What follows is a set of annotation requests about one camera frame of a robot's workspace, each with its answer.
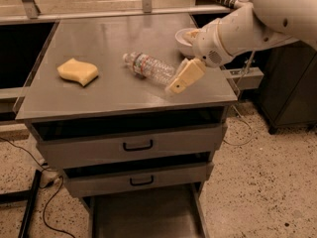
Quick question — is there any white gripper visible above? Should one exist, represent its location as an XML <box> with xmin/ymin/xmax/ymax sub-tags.
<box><xmin>165</xmin><ymin>18</ymin><xmax>234</xmax><ymax>94</ymax></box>

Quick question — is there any clear plastic water bottle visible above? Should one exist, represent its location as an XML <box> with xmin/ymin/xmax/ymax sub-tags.
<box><xmin>123</xmin><ymin>52</ymin><xmax>176</xmax><ymax>86</ymax></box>

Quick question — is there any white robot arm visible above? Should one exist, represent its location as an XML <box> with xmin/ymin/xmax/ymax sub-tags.
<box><xmin>166</xmin><ymin>0</ymin><xmax>317</xmax><ymax>93</ymax></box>

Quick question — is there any grey drawer cabinet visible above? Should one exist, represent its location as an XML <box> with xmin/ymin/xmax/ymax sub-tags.
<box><xmin>13</xmin><ymin>13</ymin><xmax>240</xmax><ymax>238</ymax></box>

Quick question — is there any top grey drawer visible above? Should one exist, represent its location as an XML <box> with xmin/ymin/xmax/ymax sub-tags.
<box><xmin>36</xmin><ymin>106</ymin><xmax>227</xmax><ymax>172</ymax></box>

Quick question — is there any grey drawer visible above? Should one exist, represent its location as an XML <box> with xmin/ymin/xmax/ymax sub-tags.
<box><xmin>64</xmin><ymin>153</ymin><xmax>213</xmax><ymax>197</ymax></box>
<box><xmin>88</xmin><ymin>184</ymin><xmax>210</xmax><ymax>238</ymax></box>
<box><xmin>36</xmin><ymin>106</ymin><xmax>227</xmax><ymax>172</ymax></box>

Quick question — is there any bottom grey drawer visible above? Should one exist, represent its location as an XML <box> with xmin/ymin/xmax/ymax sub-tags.
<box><xmin>88</xmin><ymin>184</ymin><xmax>210</xmax><ymax>238</ymax></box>

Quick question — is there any middle grey drawer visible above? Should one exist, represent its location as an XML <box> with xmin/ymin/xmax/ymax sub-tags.
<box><xmin>64</xmin><ymin>153</ymin><xmax>213</xmax><ymax>197</ymax></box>

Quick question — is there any white bowl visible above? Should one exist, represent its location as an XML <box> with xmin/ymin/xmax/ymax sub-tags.
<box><xmin>175</xmin><ymin>28</ymin><xmax>195</xmax><ymax>59</ymax></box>

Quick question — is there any dark cabinet on right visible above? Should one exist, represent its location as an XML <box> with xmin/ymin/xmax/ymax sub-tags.
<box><xmin>257</xmin><ymin>42</ymin><xmax>317</xmax><ymax>134</ymax></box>

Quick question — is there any yellow sponge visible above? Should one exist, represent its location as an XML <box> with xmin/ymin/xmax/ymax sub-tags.
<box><xmin>57</xmin><ymin>59</ymin><xmax>99</xmax><ymax>87</ymax></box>

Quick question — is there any white power cable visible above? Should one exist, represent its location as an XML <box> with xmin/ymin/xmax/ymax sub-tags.
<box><xmin>223</xmin><ymin>50</ymin><xmax>258</xmax><ymax>147</ymax></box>

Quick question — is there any metal rail frame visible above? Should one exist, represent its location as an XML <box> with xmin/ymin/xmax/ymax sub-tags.
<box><xmin>0</xmin><ymin>0</ymin><xmax>228</xmax><ymax>25</ymax></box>

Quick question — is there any black floor cable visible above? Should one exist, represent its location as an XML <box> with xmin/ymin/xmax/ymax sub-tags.
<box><xmin>0</xmin><ymin>136</ymin><xmax>77</xmax><ymax>238</ymax></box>

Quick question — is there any black metal floor frame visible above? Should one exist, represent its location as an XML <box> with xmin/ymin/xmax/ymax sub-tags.
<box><xmin>0</xmin><ymin>169</ymin><xmax>44</xmax><ymax>238</ymax></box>

